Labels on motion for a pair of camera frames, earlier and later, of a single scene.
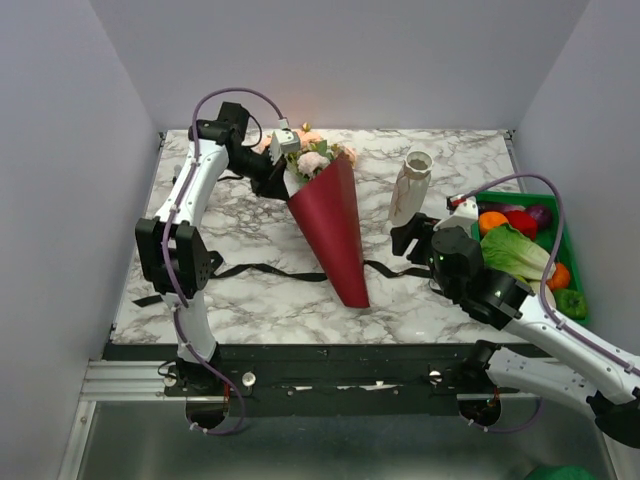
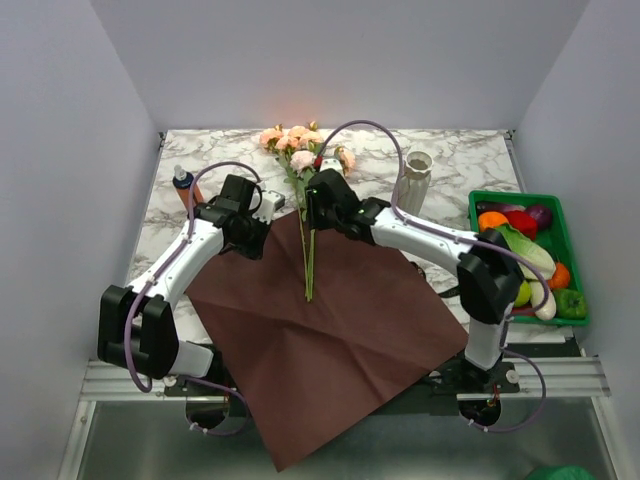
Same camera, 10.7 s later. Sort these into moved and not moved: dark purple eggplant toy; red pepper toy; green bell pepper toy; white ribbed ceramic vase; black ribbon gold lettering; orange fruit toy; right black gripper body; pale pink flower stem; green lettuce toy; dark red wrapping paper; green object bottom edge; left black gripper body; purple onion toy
Moved: right black gripper body; black ribbon gold lettering; left black gripper body; pale pink flower stem; dark red wrapping paper
Not moved: red pepper toy; green lettuce toy; green object bottom edge; green bell pepper toy; dark purple eggplant toy; white ribbed ceramic vase; purple onion toy; orange fruit toy
